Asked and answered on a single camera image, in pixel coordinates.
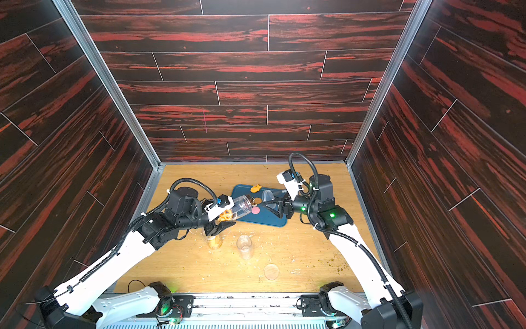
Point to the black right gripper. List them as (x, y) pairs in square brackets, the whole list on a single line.
[(281, 205)]

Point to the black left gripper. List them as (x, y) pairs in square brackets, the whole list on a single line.
[(216, 229)]

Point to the clear jar with mixed cookies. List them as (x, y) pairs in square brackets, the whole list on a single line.
[(245, 247)]

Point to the clear jar with pink cookie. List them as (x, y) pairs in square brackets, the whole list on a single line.
[(242, 206)]

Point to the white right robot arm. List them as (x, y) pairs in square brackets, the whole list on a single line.
[(386, 303)]

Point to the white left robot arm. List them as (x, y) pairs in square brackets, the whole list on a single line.
[(78, 302)]

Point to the clear jar with yellow cookies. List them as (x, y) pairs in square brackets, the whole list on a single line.
[(214, 242)]

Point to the teal plastic tray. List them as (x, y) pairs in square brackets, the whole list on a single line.
[(265, 217)]

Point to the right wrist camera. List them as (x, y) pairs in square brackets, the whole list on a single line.
[(292, 181)]

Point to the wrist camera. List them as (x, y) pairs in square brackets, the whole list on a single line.
[(292, 181), (224, 203)]

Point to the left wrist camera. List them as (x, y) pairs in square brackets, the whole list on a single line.
[(224, 203)]

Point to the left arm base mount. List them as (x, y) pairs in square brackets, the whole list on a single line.
[(172, 307)]

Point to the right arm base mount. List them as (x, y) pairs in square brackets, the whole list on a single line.
[(317, 305)]

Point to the aluminium frame post right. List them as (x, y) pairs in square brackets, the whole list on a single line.
[(413, 24)]

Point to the aluminium frame post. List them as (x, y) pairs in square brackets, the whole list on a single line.
[(413, 24), (79, 31)]

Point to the aluminium frame post left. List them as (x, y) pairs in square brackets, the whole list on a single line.
[(79, 31)]

